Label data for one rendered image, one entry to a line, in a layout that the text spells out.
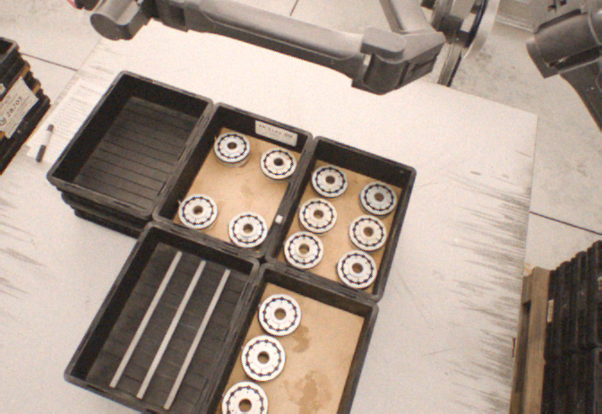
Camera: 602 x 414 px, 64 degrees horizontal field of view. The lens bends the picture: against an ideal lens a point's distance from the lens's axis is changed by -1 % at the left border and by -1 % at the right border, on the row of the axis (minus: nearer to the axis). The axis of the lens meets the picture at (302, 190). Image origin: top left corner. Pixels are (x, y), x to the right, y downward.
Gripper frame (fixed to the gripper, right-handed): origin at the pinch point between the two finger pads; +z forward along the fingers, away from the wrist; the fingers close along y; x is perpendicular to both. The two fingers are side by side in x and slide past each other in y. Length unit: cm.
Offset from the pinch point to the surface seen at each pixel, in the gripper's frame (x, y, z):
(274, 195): 2, 62, -45
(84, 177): -11, 62, 7
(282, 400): -48, 62, -64
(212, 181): 0, 62, -27
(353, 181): 14, 62, -65
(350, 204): 7, 62, -66
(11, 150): 13, 119, 73
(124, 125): 9, 62, 5
